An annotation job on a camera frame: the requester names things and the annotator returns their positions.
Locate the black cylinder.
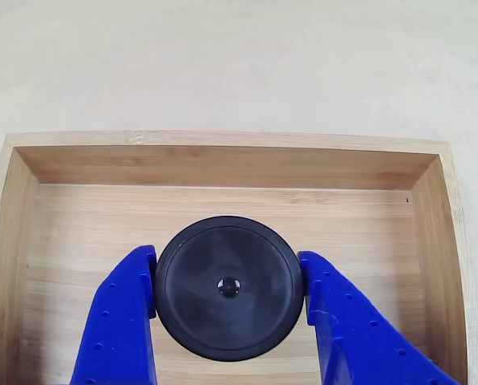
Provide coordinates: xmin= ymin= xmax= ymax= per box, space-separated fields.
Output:
xmin=153 ymin=215 xmax=306 ymax=363

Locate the wooden box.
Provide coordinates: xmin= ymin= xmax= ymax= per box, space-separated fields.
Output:
xmin=0 ymin=130 xmax=471 ymax=385

